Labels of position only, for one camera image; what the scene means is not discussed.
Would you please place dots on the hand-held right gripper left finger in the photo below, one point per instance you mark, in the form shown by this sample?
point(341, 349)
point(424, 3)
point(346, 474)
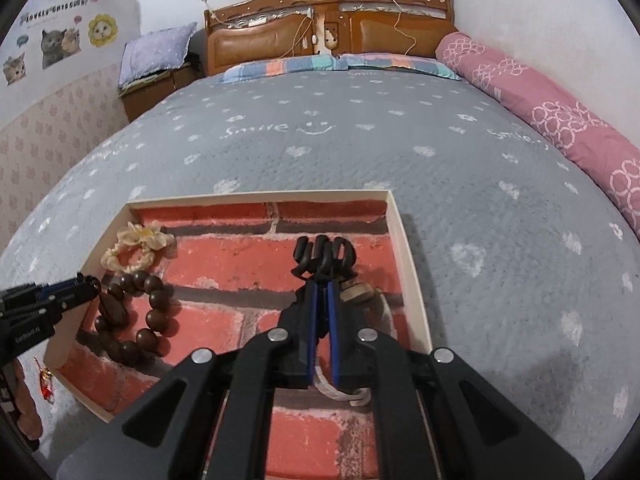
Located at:
point(312, 330)

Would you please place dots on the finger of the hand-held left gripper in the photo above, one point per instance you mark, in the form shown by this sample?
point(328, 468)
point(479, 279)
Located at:
point(50, 286)
point(75, 296)

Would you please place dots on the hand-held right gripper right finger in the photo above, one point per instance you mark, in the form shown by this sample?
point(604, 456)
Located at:
point(334, 340)

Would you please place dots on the brown wooden drop pendant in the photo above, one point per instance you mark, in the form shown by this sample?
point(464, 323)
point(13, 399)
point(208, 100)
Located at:
point(111, 305)

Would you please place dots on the white band wristwatch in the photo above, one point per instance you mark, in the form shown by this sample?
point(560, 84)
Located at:
point(357, 292)

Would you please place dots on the black hair claw clip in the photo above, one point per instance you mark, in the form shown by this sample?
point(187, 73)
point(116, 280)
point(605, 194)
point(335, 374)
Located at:
point(320, 252)

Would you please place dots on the brick-lined cardboard tray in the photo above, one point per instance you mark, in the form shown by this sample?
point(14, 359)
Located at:
point(225, 270)

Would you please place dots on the person's left hand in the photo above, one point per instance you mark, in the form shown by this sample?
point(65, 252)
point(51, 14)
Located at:
point(29, 405)

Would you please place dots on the red knot tassel charm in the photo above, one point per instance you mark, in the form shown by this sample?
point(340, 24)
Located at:
point(47, 387)

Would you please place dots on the tabby kitten sticker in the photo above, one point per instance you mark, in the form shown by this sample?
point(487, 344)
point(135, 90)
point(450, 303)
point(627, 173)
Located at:
point(15, 70)

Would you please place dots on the brown wooden nightstand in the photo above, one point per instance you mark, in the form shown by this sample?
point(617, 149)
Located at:
point(160, 92)

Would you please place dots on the grey cats sticker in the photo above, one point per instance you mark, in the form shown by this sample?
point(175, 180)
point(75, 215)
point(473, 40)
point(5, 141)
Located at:
point(60, 49)

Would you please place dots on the purple dotted pillow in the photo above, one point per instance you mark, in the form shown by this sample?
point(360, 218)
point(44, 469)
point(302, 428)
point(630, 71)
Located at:
point(155, 52)

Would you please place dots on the sunflower-framed cat sticker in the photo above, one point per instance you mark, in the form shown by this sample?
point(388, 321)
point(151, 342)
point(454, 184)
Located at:
point(102, 30)

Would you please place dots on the brown wooden headboard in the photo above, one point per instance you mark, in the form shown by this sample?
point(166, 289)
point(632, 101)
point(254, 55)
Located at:
point(250, 42)

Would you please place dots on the lettering wall sticker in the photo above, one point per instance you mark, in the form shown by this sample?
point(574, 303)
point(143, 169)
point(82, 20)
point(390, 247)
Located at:
point(55, 10)

